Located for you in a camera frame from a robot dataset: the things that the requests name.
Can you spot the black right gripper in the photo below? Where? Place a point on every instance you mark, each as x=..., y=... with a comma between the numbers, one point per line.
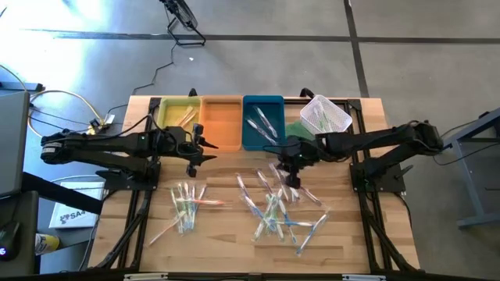
x=293, y=168

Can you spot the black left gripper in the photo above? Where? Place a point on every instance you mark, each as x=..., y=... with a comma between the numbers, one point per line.
x=185, y=146

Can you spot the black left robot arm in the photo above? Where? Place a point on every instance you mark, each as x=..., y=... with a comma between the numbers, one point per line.
x=97, y=144

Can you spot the orange plastic bin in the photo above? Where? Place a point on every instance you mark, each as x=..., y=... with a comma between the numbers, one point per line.
x=220, y=125

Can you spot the yellow plastic bin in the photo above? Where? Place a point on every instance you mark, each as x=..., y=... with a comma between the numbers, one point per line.
x=172, y=113

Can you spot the teal plastic bin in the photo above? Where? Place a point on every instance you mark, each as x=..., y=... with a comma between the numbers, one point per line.
x=250, y=105

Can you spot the white perforated plastic basket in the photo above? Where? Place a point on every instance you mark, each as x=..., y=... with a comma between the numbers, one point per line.
x=336, y=117

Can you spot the white plastic strip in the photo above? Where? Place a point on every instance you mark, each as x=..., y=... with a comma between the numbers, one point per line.
x=146, y=277
x=363, y=277

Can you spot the black floor fan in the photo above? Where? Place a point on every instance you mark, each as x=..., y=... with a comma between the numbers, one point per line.
x=181, y=13

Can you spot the white printed box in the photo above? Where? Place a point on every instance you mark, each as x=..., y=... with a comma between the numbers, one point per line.
x=66, y=220

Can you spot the yellow can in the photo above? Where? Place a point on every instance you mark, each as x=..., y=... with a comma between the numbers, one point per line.
x=47, y=244

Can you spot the black office desk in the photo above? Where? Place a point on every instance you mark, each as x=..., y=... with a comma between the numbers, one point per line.
x=27, y=210

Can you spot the grey flat panel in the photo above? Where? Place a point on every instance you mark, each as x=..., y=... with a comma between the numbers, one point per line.
x=13, y=144

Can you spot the black computer mouse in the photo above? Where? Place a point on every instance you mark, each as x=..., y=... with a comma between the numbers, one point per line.
x=8, y=240

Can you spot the grey metal table frame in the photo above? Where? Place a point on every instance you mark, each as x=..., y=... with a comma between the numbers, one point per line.
x=480, y=221

